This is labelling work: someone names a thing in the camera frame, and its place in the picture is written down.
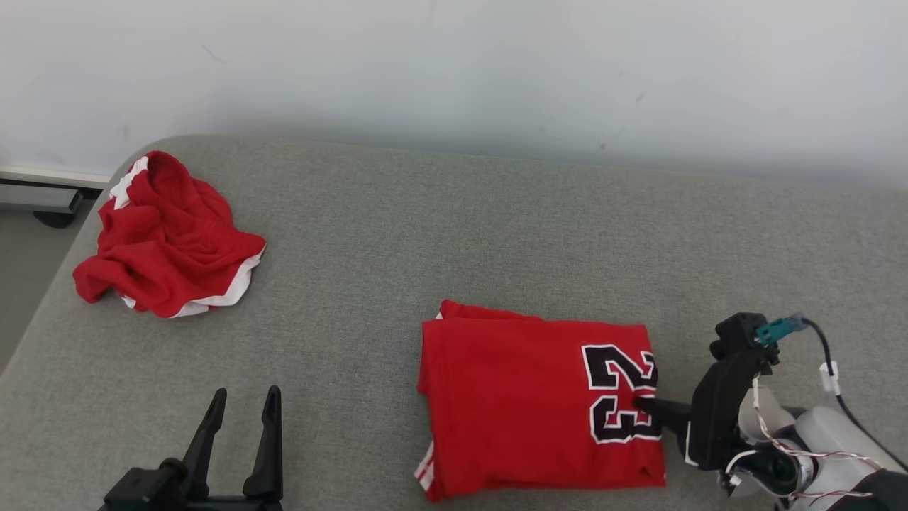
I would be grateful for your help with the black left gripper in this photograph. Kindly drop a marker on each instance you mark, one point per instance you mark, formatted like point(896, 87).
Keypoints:
point(234, 504)

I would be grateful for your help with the red jersey with white sleeves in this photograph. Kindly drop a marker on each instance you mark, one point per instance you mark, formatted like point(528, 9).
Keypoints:
point(511, 404)

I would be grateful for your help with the red shorts with white trim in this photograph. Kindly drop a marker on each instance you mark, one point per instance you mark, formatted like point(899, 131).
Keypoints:
point(170, 241)

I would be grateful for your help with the black caster wheel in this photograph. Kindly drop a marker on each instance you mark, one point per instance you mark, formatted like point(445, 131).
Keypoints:
point(53, 218)

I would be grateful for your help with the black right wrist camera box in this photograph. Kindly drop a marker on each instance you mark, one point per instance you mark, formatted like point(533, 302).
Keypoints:
point(738, 333)

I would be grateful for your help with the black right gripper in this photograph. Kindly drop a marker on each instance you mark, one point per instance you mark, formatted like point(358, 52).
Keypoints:
point(720, 411)

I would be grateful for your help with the grey metal frame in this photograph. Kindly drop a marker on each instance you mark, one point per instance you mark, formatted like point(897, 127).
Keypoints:
point(42, 197)

